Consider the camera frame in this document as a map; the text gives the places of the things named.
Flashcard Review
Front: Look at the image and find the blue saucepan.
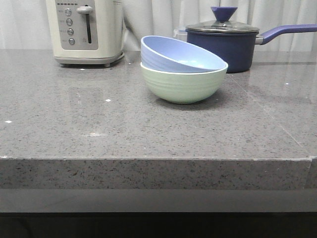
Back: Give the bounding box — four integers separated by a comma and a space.
186, 24, 317, 73

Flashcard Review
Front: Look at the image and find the green bowl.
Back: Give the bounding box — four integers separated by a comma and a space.
140, 63, 228, 104

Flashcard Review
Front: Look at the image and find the cream toaster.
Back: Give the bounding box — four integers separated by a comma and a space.
46, 0, 125, 66

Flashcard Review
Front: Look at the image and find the clear plastic container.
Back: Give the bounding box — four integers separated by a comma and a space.
173, 27, 187, 42

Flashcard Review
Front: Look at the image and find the blue bowl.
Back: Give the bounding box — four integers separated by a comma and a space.
141, 35, 227, 73

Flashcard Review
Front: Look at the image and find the glass pot lid blue knob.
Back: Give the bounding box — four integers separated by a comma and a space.
185, 6, 259, 33

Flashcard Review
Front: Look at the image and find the white curtain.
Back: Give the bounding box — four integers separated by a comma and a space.
0, 0, 317, 51

